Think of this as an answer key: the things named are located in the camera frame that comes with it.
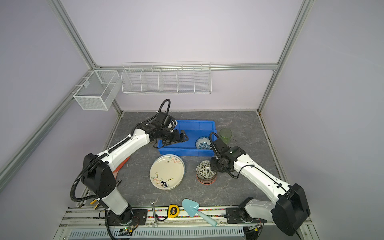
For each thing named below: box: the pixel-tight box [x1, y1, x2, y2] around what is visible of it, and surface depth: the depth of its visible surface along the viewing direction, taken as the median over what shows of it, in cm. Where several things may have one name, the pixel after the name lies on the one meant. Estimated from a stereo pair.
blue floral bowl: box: [195, 136, 212, 150], surface depth 100 cm
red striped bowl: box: [196, 174, 218, 185], surface depth 80 cm
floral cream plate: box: [149, 154, 186, 191], surface depth 87 cm
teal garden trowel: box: [182, 199, 217, 227], surface depth 78 cm
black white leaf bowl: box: [196, 160, 218, 181], surface depth 84 cm
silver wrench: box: [150, 199, 159, 228], surface depth 75 cm
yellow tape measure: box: [167, 204, 179, 218], surface depth 75 cm
